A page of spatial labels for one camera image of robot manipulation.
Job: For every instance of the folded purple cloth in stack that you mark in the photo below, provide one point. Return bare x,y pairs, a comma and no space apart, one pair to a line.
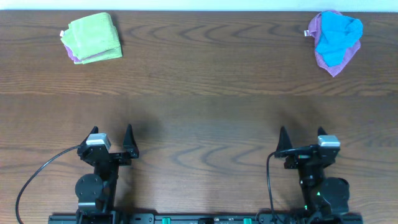
71,53

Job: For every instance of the blue microfiber cloth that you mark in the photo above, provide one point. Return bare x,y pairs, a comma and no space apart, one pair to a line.
339,37

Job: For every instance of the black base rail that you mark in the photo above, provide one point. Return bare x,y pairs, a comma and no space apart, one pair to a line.
149,218

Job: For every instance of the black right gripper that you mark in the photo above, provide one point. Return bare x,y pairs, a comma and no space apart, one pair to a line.
305,156

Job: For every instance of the folded green cloth top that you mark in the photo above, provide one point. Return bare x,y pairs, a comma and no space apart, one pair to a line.
91,35

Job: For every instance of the folded green cloth bottom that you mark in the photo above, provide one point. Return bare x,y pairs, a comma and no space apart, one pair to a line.
106,55

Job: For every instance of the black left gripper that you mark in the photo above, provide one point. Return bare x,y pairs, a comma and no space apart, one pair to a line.
112,156

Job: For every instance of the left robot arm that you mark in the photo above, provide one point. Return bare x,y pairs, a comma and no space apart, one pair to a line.
96,191

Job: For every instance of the folded green cloth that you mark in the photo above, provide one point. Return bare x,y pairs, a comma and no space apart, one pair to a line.
106,55
91,35

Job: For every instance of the purple microfiber cloth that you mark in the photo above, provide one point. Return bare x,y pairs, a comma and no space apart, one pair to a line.
313,30

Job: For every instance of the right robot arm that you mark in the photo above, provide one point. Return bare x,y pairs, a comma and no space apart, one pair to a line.
326,198

